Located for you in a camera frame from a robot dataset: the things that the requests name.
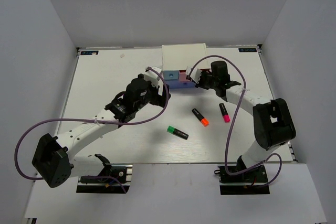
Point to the orange highlighter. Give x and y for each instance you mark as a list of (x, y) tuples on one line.
[(200, 117)]

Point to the green highlighter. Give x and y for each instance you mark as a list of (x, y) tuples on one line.
[(177, 132)]

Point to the left table label sticker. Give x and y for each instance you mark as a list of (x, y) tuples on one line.
[(89, 52)]

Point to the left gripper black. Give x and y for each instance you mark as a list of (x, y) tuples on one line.
[(158, 99)]

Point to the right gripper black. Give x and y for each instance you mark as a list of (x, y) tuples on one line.
[(200, 84)]

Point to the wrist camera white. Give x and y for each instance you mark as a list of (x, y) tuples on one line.
[(153, 75), (193, 74)]

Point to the table label sticker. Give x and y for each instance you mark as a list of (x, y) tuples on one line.
[(247, 49), (89, 52)]

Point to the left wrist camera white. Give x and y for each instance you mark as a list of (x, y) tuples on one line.
[(153, 75)]

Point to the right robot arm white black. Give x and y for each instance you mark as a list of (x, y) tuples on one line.
[(272, 122)]

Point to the pink highlighter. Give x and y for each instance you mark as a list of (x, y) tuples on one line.
[(224, 113)]

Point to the white drawer cabinet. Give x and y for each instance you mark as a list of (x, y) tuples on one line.
[(180, 56)]

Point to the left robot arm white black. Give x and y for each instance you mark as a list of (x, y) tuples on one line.
[(55, 155)]

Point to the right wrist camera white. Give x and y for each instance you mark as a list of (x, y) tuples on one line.
[(193, 74)]

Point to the pink drawer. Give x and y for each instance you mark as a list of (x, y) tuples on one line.
[(183, 76)]

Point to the right table label sticker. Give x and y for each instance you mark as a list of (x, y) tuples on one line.
[(247, 49)]

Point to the light blue drawer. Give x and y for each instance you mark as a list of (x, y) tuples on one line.
[(171, 75)]

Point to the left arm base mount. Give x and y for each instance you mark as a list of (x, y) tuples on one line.
[(113, 179)]

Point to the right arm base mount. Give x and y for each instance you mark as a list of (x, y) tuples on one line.
[(250, 183)]

